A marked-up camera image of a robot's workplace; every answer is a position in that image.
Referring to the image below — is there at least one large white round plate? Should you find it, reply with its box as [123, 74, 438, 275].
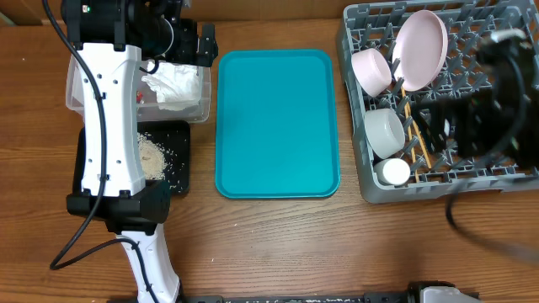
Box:
[392, 10, 448, 92]

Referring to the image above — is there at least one white small bowl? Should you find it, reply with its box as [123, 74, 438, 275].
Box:
[351, 48, 392, 97]

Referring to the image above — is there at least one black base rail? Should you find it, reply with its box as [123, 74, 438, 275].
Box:
[107, 280, 481, 303]

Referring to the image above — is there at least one clear plastic waste bin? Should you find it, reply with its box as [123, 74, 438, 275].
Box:
[65, 54, 211, 125]

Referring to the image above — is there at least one grey bowl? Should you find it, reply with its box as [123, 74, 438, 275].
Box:
[364, 109, 405, 159]

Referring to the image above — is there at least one teal plastic tray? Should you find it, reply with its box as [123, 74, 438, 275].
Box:
[215, 49, 340, 199]

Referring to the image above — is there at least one grey dishwasher rack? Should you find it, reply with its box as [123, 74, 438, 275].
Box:
[336, 1, 538, 204]

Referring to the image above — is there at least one cooked white rice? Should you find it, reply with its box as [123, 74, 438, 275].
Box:
[137, 132, 188, 194]

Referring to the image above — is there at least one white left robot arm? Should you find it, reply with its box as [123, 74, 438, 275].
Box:
[55, 0, 218, 302]

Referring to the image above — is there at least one white tissue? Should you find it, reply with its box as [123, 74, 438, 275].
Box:
[141, 62, 203, 111]

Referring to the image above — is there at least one black waste tray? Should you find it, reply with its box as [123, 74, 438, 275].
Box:
[67, 120, 190, 204]

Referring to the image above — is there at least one white plastic cup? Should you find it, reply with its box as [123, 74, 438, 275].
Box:
[373, 158, 411, 186]

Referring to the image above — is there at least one wooden chopstick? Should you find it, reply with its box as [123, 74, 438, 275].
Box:
[400, 87, 432, 169]
[404, 104, 419, 183]

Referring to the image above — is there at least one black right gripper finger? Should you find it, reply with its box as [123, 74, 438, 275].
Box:
[420, 120, 449, 153]
[412, 101, 449, 122]

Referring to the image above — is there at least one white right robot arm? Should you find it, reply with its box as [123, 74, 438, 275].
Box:
[411, 29, 538, 168]

